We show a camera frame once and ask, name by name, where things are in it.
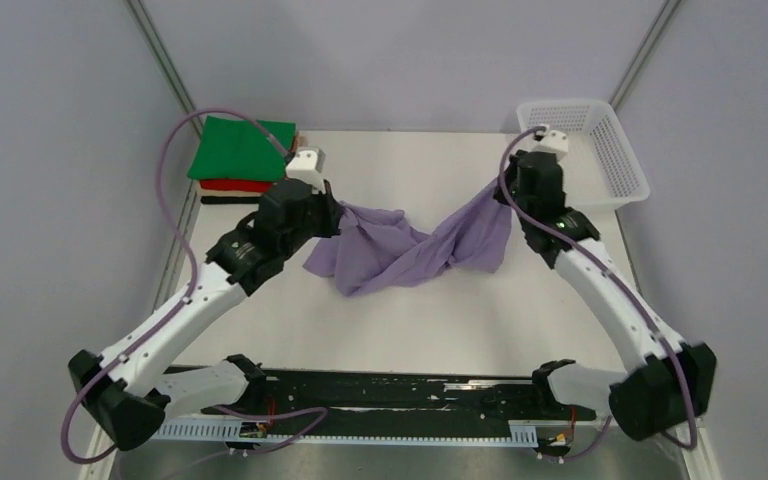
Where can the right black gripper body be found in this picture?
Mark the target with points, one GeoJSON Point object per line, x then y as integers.
{"type": "Point", "coordinates": [510, 181]}

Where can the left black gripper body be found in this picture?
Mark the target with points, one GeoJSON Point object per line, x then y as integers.
{"type": "Point", "coordinates": [321, 222]}

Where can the lavender t shirt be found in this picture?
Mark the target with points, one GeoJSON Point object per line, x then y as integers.
{"type": "Point", "coordinates": [378, 249]}

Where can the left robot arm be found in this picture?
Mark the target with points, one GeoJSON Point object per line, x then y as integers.
{"type": "Point", "coordinates": [127, 389]}

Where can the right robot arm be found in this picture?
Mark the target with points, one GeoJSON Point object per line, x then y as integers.
{"type": "Point", "coordinates": [622, 311]}

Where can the red folded t shirt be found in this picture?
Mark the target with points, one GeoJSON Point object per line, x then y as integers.
{"type": "Point", "coordinates": [235, 185]}

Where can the white plastic basket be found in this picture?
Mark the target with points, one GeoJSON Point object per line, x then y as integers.
{"type": "Point", "coordinates": [601, 170]}

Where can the black folded t shirt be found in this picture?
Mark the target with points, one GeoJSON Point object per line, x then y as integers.
{"type": "Point", "coordinates": [229, 200]}

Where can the green folded t shirt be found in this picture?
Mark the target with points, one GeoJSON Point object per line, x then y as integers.
{"type": "Point", "coordinates": [235, 149]}

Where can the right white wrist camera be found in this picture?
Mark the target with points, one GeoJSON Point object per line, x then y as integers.
{"type": "Point", "coordinates": [552, 141]}

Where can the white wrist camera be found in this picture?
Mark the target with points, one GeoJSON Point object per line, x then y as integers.
{"type": "Point", "coordinates": [552, 141]}
{"type": "Point", "coordinates": [306, 165]}

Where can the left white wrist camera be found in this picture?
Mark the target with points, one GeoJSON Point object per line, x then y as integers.
{"type": "Point", "coordinates": [306, 165]}

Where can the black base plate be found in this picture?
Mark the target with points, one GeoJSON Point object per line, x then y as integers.
{"type": "Point", "coordinates": [403, 405]}

